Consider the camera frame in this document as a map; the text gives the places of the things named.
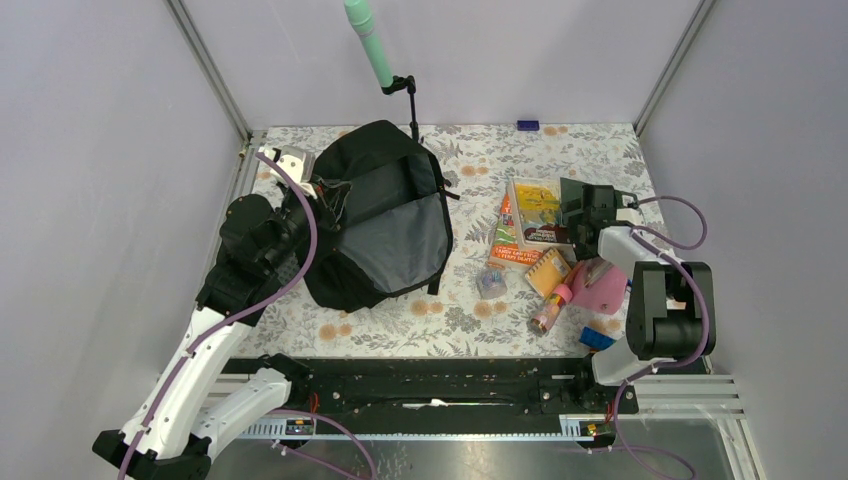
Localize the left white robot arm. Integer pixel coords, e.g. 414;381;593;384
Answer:
92;177;351;479

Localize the clear box of clips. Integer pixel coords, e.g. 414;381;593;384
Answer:
476;267;508;300

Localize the orange illustrated book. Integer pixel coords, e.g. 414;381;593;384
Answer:
487;194;545;269

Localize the colourful building brick bar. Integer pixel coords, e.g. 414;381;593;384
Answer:
579;326;616;351

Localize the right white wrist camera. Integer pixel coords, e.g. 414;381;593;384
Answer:
615;207;645;230

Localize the pink glitter bottle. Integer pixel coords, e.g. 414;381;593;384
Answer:
529;283;573;336

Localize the yellow illustrated book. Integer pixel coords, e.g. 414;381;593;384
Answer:
507;177;572;251

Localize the green microphone on tripod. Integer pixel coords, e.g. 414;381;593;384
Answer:
343;0;425;144

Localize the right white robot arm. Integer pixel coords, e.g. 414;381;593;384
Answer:
560;178;716;412

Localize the pink pencil case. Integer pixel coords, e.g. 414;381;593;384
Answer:
570;258;629;315

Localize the black student backpack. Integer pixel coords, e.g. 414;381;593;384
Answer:
305;120;454;313

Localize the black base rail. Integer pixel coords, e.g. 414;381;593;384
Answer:
224;354;638;416

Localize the floral table mat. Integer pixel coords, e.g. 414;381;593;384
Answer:
237;123;655;358

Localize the yellow spiral notepad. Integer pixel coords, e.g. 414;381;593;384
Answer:
524;248;572;297

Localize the small blue block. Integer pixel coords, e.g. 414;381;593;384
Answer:
516;120;540;132

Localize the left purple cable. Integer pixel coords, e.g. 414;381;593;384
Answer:
117;152;319;480

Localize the grey building baseplate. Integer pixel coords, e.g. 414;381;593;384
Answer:
276;254;301;286

